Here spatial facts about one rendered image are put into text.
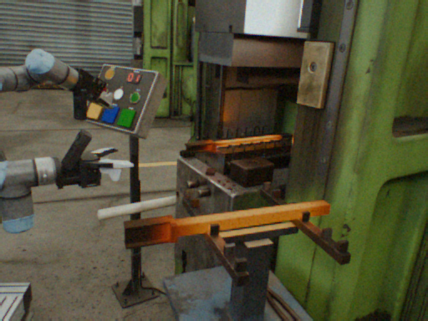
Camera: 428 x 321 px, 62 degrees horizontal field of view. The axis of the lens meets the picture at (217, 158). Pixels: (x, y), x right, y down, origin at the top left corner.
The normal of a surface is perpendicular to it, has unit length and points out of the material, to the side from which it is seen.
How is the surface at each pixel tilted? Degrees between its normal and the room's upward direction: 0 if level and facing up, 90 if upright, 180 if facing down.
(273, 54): 90
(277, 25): 90
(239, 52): 90
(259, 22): 90
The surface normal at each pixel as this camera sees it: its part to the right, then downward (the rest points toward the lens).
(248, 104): 0.53, 0.30
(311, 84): -0.85, 0.11
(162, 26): 0.24, 0.31
